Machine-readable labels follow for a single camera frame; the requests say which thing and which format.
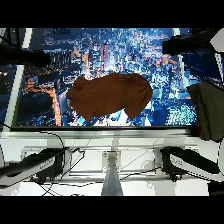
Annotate dark olive garment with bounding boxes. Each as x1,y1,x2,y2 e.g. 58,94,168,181
186,82,224,142

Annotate black cable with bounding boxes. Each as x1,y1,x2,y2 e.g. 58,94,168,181
0,122,66,150
31,149,158,197

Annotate silver frame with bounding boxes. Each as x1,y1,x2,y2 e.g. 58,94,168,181
0,127,224,197

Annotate brown garment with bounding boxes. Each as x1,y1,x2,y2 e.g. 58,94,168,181
65,72,154,123

